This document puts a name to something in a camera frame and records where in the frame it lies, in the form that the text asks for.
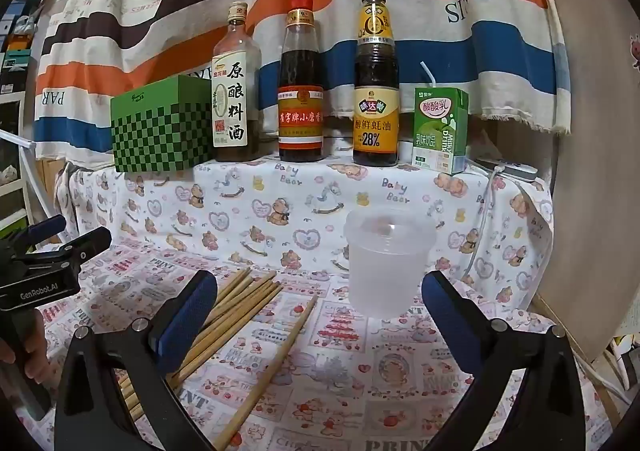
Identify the green checkered box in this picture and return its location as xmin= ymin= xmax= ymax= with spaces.
xmin=110 ymin=75 xmax=217 ymax=173

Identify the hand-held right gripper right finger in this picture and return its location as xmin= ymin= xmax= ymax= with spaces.
xmin=421 ymin=271 xmax=586 ymax=451

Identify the red cap sesame oil bottle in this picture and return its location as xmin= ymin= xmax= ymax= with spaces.
xmin=276 ymin=0 xmax=325 ymax=163

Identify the person's left hand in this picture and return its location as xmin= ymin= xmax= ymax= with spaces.
xmin=0 ymin=311 xmax=51 ymax=384

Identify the pile of wooden chopsticks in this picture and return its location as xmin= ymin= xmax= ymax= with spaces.
xmin=117 ymin=267 xmax=283 ymax=424

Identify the yellow label oyster sauce bottle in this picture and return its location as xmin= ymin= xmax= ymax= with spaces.
xmin=352 ymin=0 xmax=401 ymax=167

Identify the storage shelf with boxes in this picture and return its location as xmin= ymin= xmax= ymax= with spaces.
xmin=0 ymin=0 xmax=66 ymax=97

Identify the white plastic stand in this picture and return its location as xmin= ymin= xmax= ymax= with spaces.
xmin=0 ymin=128 xmax=41 ymax=232

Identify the single wooden chopstick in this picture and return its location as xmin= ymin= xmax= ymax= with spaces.
xmin=212 ymin=294 xmax=319 ymax=451

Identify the translucent plastic cup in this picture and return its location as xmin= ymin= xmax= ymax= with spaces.
xmin=343 ymin=208 xmax=437 ymax=319

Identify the white power strip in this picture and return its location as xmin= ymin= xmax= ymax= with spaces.
xmin=475 ymin=157 xmax=538 ymax=182

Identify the white bear print cloth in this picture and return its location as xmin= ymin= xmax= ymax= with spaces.
xmin=55 ymin=136 xmax=556 ymax=312

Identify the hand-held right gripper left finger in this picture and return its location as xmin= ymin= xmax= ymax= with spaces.
xmin=54 ymin=270 xmax=218 ymax=451

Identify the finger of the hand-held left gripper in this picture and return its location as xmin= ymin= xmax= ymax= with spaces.
xmin=27 ymin=215 xmax=68 ymax=250
xmin=50 ymin=226 xmax=113 ymax=268

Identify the green milk drink carton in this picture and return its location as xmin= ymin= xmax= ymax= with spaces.
xmin=411 ymin=85 xmax=470 ymax=176

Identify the clear cooking wine bottle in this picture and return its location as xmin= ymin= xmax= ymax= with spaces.
xmin=212 ymin=1 xmax=262 ymax=163

